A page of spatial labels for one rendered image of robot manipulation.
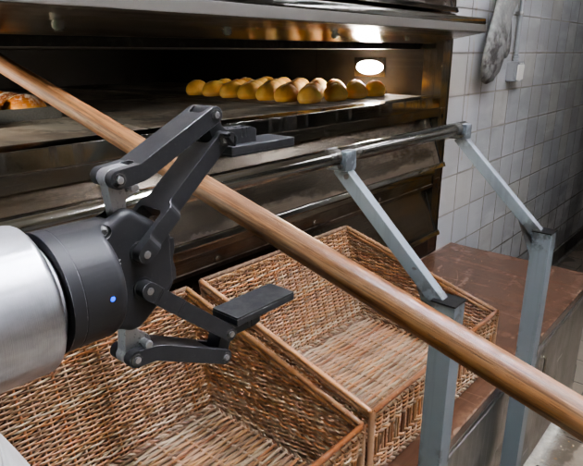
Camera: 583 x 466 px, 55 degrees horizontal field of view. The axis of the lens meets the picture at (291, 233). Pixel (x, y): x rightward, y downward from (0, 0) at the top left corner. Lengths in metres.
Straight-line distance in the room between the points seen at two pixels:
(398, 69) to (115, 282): 1.91
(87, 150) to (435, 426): 0.77
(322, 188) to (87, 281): 1.24
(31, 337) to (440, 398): 0.78
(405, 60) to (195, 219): 1.19
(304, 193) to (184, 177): 1.10
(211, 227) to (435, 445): 0.63
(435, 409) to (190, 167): 0.72
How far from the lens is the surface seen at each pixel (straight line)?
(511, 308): 1.85
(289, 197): 1.43
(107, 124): 0.82
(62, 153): 1.04
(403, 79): 2.17
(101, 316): 0.34
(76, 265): 0.33
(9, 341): 0.31
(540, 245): 1.35
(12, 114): 1.43
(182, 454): 1.18
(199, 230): 1.23
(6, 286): 0.31
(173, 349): 0.42
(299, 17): 1.21
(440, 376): 0.98
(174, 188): 0.39
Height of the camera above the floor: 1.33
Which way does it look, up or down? 18 degrees down
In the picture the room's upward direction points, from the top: straight up
